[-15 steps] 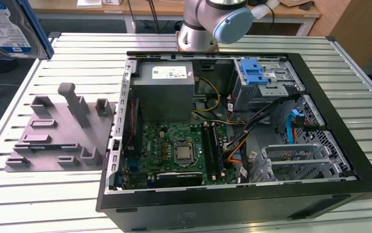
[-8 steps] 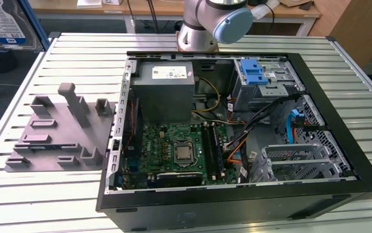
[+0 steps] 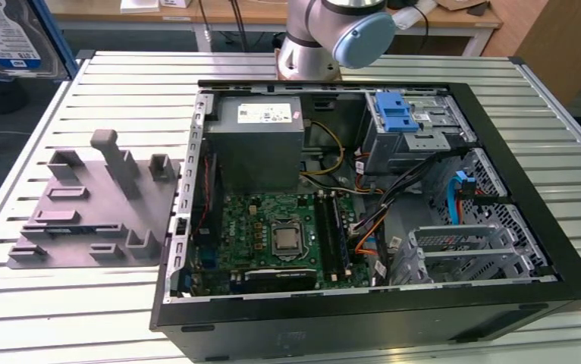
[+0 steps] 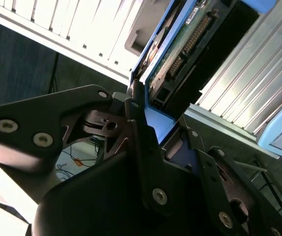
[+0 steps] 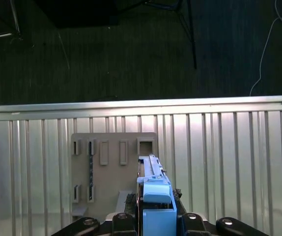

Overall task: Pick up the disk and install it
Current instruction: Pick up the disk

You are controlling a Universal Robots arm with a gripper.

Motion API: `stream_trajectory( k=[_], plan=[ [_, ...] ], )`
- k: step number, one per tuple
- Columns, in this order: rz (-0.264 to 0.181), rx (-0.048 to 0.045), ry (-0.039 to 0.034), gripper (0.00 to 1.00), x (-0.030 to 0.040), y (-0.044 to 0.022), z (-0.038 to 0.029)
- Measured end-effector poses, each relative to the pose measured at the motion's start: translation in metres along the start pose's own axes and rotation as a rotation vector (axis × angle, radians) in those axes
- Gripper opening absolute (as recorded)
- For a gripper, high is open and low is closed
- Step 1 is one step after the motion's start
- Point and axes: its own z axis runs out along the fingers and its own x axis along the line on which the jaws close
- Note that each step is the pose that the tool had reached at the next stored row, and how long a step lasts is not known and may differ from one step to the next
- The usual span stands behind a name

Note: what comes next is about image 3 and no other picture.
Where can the grey parts rack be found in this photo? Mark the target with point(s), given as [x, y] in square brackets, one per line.
[103, 197]

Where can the grey power supply unit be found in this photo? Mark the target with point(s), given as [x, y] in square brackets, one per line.
[255, 159]

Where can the silver CPU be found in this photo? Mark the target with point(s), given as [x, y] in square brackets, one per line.
[285, 239]

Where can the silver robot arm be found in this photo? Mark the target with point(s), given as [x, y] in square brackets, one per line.
[306, 38]

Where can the black PC case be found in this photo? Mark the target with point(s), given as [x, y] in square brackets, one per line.
[321, 326]

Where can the green motherboard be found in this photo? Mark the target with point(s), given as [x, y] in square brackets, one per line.
[242, 212]

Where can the black graphics card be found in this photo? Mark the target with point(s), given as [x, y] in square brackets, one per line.
[275, 278]

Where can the metal optical drive cage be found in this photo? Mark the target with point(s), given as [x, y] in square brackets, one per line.
[386, 151]

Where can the wooden cabinet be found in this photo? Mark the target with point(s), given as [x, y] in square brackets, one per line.
[548, 38]

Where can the blue plastic drive latch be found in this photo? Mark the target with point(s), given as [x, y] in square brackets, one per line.
[391, 113]

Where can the wooden desk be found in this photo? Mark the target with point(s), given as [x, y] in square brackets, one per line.
[108, 15]

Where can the brown cardboard piece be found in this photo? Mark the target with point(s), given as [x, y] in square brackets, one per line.
[462, 5]

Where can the white box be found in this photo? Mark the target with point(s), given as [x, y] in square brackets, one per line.
[139, 4]

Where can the RAM stick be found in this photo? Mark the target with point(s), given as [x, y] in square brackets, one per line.
[341, 227]

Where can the hard disk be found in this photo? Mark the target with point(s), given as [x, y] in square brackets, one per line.
[12, 41]

